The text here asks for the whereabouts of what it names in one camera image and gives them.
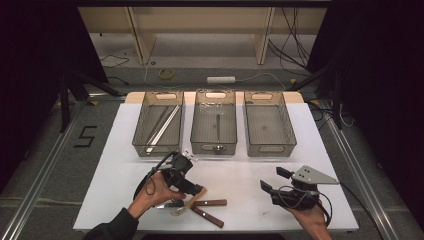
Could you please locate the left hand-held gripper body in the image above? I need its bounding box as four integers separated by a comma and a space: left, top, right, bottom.
162, 150, 198, 193

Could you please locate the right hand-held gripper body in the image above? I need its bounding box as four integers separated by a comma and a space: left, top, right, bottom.
270, 165, 341, 211

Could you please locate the wooden-handled clear spoon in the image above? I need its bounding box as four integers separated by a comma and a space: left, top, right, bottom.
170, 186, 209, 218

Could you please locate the wooden-handled metal knife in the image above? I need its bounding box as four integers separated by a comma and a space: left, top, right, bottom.
155, 199, 228, 210

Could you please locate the brown-handled knife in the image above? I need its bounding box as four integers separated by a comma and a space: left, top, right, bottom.
169, 199, 225, 229

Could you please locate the white chopstick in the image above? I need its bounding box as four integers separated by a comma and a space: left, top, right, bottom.
148, 105, 182, 154
145, 105, 179, 154

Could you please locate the grey transparent plastic bin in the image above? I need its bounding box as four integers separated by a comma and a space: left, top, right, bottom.
243, 90, 298, 158

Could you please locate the grey mesh basket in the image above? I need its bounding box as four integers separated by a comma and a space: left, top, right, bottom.
131, 91, 185, 158
190, 89, 238, 156

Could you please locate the metal spoon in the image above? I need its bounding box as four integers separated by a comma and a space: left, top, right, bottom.
214, 113, 224, 153

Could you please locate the person's left hand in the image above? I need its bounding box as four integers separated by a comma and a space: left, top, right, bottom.
128, 171, 186, 220

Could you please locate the person's right hand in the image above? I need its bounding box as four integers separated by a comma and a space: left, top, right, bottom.
284, 203, 329, 232

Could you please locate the black metal stand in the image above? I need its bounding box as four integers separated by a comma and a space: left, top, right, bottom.
286, 63, 344, 130
58, 68, 122, 134

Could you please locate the yellow tape roll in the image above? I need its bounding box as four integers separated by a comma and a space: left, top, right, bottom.
157, 68, 175, 81

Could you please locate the white power strip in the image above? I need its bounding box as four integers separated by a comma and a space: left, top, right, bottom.
206, 76, 237, 85

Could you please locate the black curtain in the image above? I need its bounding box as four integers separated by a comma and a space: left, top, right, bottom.
306, 0, 424, 223
0, 0, 108, 193

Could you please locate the beige wooden desk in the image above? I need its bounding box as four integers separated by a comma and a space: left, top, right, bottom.
77, 6, 328, 66

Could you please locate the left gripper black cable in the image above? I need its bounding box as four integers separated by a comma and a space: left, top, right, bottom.
133, 151, 179, 202

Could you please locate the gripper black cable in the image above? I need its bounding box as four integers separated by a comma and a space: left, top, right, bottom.
133, 151, 179, 202
279, 184, 334, 228

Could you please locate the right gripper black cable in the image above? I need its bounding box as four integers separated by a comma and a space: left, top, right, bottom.
279, 184, 334, 228

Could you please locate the thick black floor cable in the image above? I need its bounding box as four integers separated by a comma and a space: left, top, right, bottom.
339, 181, 385, 240

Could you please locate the tangle of floor cables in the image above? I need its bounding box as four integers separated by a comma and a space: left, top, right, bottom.
306, 98, 355, 130

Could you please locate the white power cable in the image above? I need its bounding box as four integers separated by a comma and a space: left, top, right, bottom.
143, 59, 287, 92

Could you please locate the short metal floor rail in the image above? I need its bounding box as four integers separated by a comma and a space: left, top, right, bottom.
85, 93, 129, 101

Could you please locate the thin black floor cable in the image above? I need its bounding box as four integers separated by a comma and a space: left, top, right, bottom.
99, 54, 130, 69

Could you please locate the bundle of black cables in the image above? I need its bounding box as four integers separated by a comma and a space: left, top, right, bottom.
268, 7, 311, 69

